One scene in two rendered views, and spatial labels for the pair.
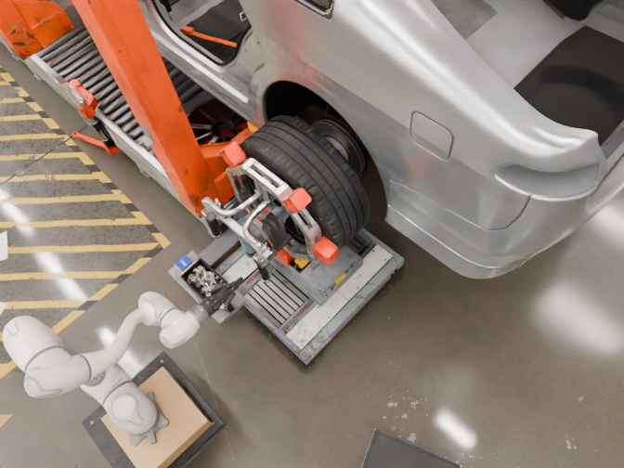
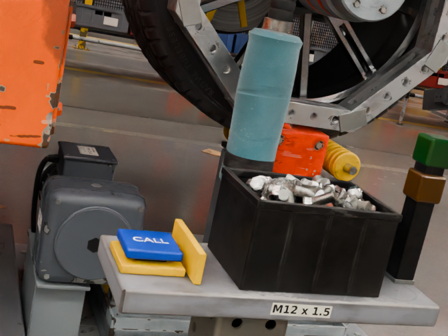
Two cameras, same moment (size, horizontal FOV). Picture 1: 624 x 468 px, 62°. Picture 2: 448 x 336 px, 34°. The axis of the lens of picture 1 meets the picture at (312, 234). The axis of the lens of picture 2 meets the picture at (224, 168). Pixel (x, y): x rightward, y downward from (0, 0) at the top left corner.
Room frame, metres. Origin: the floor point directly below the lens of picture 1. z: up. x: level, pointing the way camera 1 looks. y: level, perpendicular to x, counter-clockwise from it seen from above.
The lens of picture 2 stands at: (1.04, 1.49, 0.80)
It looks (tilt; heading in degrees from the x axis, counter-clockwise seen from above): 14 degrees down; 286
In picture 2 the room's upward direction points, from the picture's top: 12 degrees clockwise
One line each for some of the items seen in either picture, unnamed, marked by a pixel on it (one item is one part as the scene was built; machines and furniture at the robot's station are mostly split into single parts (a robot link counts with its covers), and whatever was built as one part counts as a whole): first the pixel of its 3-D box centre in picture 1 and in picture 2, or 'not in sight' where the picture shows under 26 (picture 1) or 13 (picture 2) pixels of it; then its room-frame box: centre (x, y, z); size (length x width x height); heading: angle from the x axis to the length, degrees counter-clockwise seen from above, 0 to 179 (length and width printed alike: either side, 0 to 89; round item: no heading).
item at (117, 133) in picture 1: (100, 117); not in sight; (2.71, 1.28, 0.28); 2.47 x 0.09 x 0.22; 37
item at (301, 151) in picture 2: (291, 244); (275, 165); (1.34, 0.12, 0.48); 0.16 x 0.12 x 0.17; 127
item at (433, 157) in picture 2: not in sight; (434, 151); (1.06, 0.46, 0.64); 0.04 x 0.04 x 0.04; 37
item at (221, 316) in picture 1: (206, 286); (268, 281); (1.22, 0.58, 0.44); 0.43 x 0.17 x 0.03; 37
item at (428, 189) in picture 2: not in sight; (424, 185); (1.06, 0.46, 0.59); 0.04 x 0.04 x 0.04; 37
